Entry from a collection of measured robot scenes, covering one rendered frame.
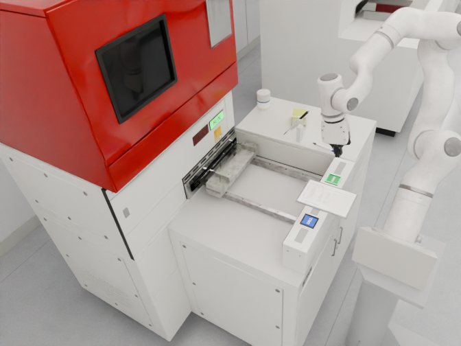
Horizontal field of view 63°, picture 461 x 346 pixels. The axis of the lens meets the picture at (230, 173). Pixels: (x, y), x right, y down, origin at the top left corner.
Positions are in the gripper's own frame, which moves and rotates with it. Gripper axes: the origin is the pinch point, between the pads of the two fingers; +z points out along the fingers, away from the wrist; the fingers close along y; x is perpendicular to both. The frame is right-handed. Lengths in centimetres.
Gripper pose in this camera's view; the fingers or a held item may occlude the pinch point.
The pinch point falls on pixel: (337, 151)
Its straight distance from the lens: 154.8
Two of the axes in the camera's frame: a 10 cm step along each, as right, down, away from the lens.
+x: 5.2, -6.0, 6.1
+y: 8.2, 1.3, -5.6
